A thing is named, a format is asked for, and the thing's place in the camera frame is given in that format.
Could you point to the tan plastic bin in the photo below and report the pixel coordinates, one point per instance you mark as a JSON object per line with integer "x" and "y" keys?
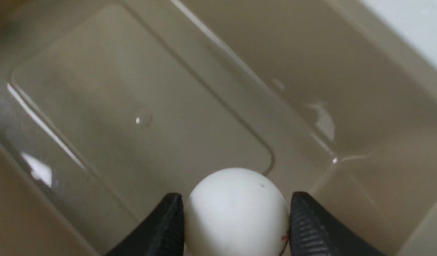
{"x": 106, "y": 105}

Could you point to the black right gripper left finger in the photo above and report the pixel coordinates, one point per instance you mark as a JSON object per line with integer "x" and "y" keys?
{"x": 160, "y": 234}

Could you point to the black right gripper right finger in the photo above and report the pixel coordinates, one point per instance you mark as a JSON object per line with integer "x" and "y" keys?
{"x": 313, "y": 231}

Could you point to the white ball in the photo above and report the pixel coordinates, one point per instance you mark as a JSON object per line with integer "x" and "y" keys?
{"x": 236, "y": 212}

